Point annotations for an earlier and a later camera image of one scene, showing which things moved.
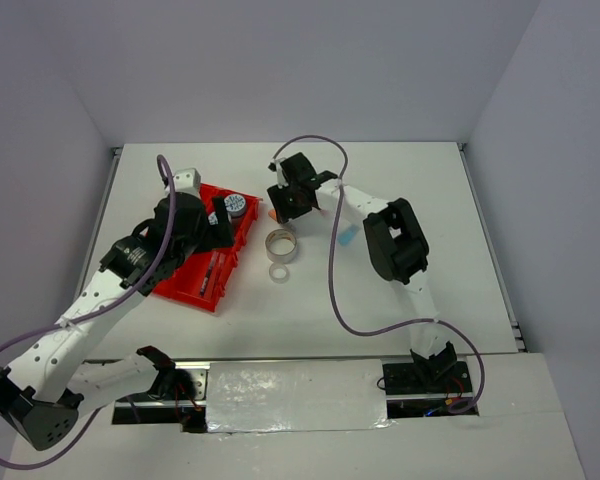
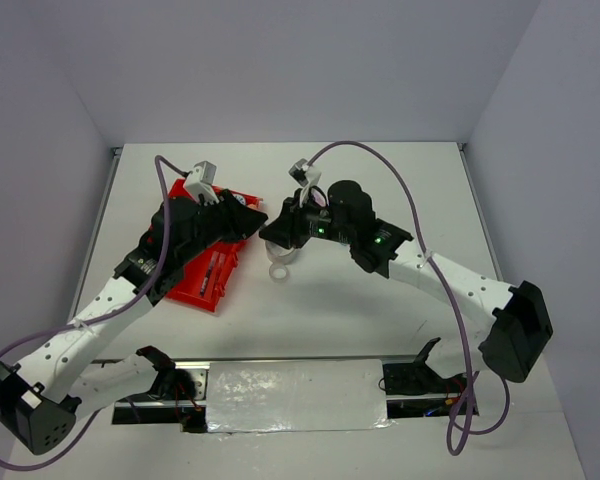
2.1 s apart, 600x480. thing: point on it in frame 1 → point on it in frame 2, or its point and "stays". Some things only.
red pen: (207, 273) stays
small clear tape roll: (279, 274) stays
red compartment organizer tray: (202, 280) stays
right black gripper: (284, 210) → (287, 229)
